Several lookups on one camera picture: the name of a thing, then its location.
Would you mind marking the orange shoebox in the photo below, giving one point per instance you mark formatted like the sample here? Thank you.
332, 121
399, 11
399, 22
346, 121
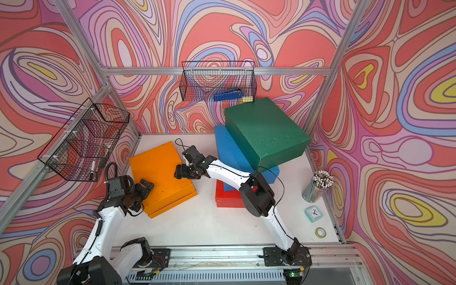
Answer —
158, 166

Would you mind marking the marker pen in basket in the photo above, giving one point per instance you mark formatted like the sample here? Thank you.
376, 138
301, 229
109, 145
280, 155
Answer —
92, 171

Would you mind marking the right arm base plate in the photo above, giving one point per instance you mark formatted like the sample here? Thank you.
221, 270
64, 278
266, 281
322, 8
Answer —
275, 257

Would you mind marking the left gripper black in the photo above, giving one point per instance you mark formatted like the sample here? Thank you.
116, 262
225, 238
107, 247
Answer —
145, 192

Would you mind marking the red shoebox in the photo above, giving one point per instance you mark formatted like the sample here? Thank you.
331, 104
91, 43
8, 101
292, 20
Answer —
228, 199

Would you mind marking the blue shoebox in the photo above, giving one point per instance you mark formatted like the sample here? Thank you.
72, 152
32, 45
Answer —
230, 154

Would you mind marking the cup of pencils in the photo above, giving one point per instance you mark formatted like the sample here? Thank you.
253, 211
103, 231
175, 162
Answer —
320, 182

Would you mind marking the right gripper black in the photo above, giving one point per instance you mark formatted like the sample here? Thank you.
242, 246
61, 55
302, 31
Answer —
180, 171

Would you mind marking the black wire basket left wall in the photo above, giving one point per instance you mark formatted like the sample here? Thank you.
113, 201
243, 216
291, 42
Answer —
91, 133

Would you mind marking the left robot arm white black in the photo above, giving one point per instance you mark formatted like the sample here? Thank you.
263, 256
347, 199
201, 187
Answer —
93, 265

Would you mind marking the yellow item in basket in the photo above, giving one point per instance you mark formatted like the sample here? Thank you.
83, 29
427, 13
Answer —
246, 100

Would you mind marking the black wire basket wall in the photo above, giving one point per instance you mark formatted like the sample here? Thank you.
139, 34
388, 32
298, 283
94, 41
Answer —
201, 79
91, 133

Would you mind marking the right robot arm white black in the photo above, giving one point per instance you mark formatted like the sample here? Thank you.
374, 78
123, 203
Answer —
256, 194

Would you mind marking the green shoebox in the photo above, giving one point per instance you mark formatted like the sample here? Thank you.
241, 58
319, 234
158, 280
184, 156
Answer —
266, 136

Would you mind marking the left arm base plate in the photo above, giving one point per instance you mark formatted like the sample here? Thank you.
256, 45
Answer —
159, 260

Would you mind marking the black wire basket back wall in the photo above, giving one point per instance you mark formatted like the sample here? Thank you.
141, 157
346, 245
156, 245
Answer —
201, 79

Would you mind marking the blue tool in basket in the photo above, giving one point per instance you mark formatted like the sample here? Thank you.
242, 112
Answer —
229, 94

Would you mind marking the small teal clock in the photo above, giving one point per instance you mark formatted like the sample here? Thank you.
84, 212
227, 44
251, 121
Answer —
313, 213

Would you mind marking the aluminium front rail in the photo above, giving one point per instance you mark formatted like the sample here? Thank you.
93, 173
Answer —
331, 264

